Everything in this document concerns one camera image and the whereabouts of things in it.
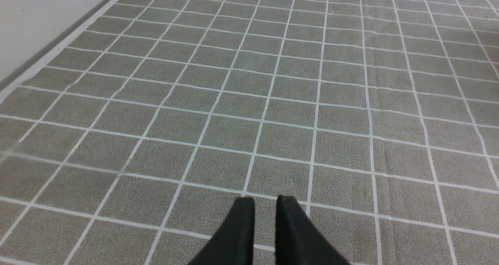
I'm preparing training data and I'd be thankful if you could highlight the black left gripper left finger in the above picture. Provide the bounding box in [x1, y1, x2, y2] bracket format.
[189, 197, 255, 265]

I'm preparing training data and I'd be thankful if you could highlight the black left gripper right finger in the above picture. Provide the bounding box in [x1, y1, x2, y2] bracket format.
[276, 196, 349, 265]

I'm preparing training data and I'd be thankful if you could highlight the grey checked tablecloth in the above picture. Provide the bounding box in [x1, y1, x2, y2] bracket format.
[0, 0, 499, 265]

